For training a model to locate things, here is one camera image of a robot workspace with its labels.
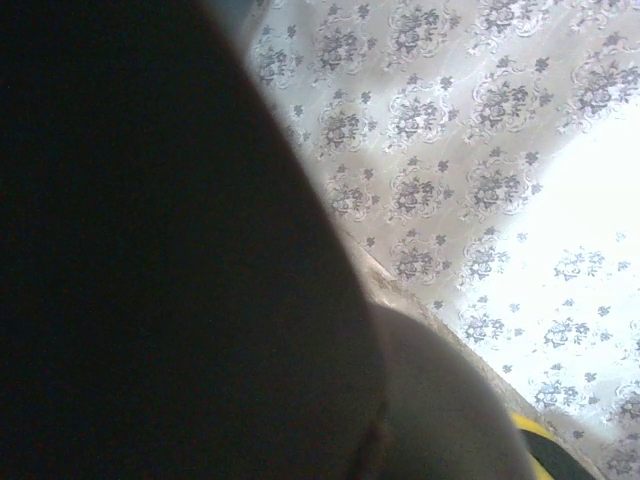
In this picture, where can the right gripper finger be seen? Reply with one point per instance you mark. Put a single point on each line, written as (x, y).
(552, 462)

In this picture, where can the black brush with cartoon face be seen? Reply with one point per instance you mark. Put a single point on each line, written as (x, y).
(150, 250)

